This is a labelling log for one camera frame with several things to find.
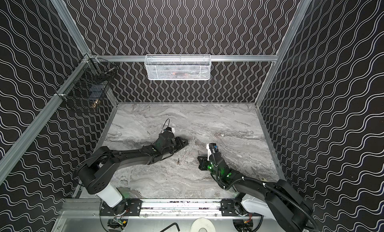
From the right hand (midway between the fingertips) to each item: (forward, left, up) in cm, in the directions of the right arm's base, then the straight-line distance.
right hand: (199, 158), depth 85 cm
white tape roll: (-30, -1, -6) cm, 30 cm away
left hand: (+7, +3, +6) cm, 9 cm away
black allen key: (-31, +13, -6) cm, 34 cm away
